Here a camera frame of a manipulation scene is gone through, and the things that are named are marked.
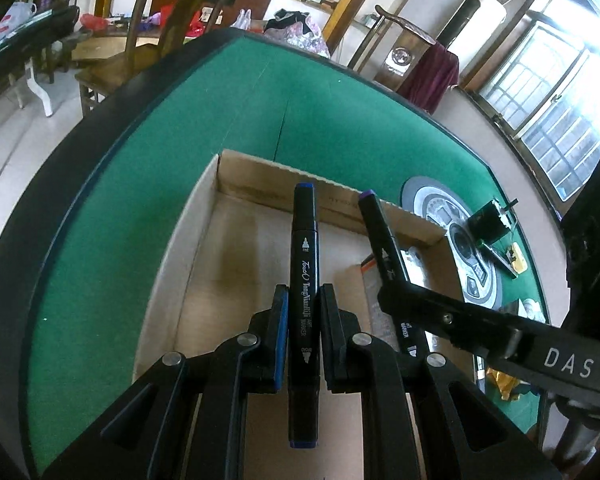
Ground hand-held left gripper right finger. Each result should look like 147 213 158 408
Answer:
319 284 563 480

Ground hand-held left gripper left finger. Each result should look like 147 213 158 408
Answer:
42 284 291 480

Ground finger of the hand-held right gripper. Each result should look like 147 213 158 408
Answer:
377 279 537 367

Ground black marker purple cap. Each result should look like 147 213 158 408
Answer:
358 189 420 359

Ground cardboard box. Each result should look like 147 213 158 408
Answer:
132 149 476 480

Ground black marker blue cap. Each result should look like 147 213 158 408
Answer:
286 182 325 448

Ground yellow crinkled wrapper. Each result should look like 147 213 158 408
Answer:
485 367 523 401

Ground small black motor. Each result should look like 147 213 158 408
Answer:
470 199 520 246

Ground barred window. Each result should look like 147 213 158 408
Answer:
480 5 600 201

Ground maroon cloth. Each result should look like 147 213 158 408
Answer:
397 42 461 113

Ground white standing air conditioner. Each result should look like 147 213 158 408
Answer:
437 0 513 91

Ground wooden armchair carved back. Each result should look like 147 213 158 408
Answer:
374 5 461 111

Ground floral cloth bag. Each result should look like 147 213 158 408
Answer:
265 9 331 58

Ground wooden chair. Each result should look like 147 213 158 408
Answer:
75 0 261 117

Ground dark table white legs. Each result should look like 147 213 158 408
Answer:
0 5 81 178

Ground white plastic bag red print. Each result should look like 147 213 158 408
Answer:
0 2 38 41

